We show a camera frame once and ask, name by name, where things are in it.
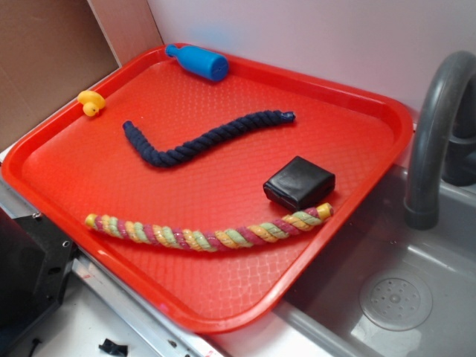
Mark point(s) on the brown cardboard panel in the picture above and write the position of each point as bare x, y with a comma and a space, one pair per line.
51, 50

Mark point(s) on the black tape scrap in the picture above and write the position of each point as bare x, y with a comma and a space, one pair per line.
113, 349

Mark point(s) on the yellow rubber duck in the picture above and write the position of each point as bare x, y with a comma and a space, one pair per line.
92, 102

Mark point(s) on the red plastic tray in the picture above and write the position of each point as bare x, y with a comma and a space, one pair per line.
71, 166

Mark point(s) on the grey plastic sink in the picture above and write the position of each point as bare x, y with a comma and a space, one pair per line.
380, 288

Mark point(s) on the blue plastic bottle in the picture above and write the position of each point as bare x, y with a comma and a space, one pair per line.
199, 61

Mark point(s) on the grey toy faucet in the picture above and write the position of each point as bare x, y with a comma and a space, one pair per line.
444, 141

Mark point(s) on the black rectangular block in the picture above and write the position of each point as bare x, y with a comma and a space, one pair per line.
299, 185

